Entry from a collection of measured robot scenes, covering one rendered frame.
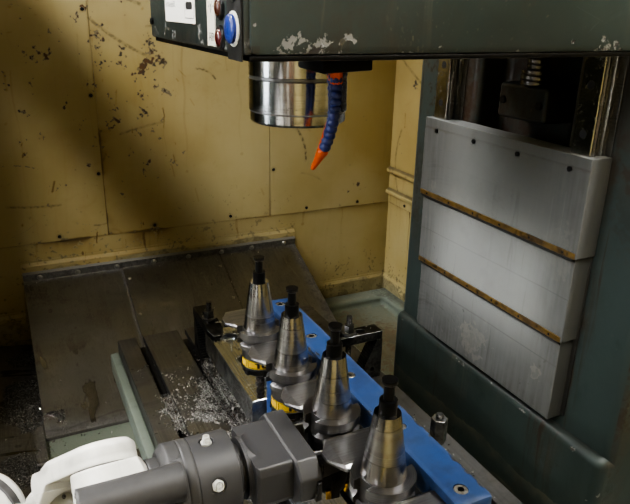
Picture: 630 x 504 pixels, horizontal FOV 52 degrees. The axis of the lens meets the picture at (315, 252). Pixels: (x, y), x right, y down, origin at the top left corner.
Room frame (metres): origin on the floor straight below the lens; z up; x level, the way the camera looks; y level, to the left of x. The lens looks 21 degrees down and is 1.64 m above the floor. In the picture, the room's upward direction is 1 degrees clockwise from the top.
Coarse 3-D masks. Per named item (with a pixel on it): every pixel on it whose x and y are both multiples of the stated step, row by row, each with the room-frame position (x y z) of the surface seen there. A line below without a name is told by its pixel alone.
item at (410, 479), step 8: (360, 456) 0.53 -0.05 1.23; (352, 464) 0.51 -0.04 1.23; (360, 464) 0.51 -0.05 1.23; (352, 472) 0.50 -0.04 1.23; (408, 472) 0.50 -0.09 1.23; (352, 480) 0.49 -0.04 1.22; (360, 480) 0.49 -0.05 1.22; (408, 480) 0.49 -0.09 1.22; (352, 488) 0.50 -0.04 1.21; (360, 488) 0.49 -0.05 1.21; (368, 488) 0.48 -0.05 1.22; (376, 488) 0.48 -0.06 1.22; (384, 488) 0.48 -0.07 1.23; (392, 488) 0.48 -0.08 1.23; (400, 488) 0.48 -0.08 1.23; (408, 488) 0.48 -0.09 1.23; (352, 496) 0.49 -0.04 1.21; (360, 496) 0.49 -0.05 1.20; (368, 496) 0.48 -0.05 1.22; (376, 496) 0.47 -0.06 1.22; (384, 496) 0.47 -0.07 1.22; (392, 496) 0.47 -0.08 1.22; (400, 496) 0.47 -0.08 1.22; (408, 496) 0.48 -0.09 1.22
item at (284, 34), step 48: (288, 0) 0.71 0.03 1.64; (336, 0) 0.74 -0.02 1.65; (384, 0) 0.76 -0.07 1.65; (432, 0) 0.79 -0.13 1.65; (480, 0) 0.82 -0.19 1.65; (528, 0) 0.85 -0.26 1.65; (576, 0) 0.89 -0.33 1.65; (624, 0) 0.92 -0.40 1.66; (192, 48) 0.90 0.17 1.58; (288, 48) 0.71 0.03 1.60; (336, 48) 0.74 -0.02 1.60; (384, 48) 0.77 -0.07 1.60; (432, 48) 0.79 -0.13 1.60; (480, 48) 0.83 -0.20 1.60; (528, 48) 0.86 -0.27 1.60; (576, 48) 0.90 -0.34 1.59; (624, 48) 0.93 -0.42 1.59
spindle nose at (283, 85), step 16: (256, 64) 1.02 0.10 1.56; (272, 64) 1.00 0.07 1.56; (288, 64) 0.99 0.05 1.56; (256, 80) 1.02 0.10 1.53; (272, 80) 1.00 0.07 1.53; (288, 80) 1.00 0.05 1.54; (304, 80) 1.00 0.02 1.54; (320, 80) 1.00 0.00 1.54; (256, 96) 1.02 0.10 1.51; (272, 96) 1.00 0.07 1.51; (288, 96) 0.99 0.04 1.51; (304, 96) 0.99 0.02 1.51; (320, 96) 1.00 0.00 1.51; (256, 112) 1.03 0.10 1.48; (272, 112) 1.00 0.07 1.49; (288, 112) 0.99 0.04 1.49; (304, 112) 0.99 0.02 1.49; (320, 112) 1.00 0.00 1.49
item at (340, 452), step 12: (348, 432) 0.58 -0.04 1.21; (360, 432) 0.58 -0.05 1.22; (324, 444) 0.56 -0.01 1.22; (336, 444) 0.55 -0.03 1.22; (348, 444) 0.56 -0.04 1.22; (360, 444) 0.56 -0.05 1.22; (324, 456) 0.54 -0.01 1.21; (336, 456) 0.54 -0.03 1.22; (348, 456) 0.54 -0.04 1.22; (348, 468) 0.52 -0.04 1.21
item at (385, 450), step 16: (400, 416) 0.50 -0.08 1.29; (384, 432) 0.49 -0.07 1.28; (400, 432) 0.49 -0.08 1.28; (368, 448) 0.50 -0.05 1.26; (384, 448) 0.49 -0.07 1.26; (400, 448) 0.49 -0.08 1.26; (368, 464) 0.49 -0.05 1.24; (384, 464) 0.48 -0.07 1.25; (400, 464) 0.49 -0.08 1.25; (368, 480) 0.49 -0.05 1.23; (384, 480) 0.48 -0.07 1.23; (400, 480) 0.49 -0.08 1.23
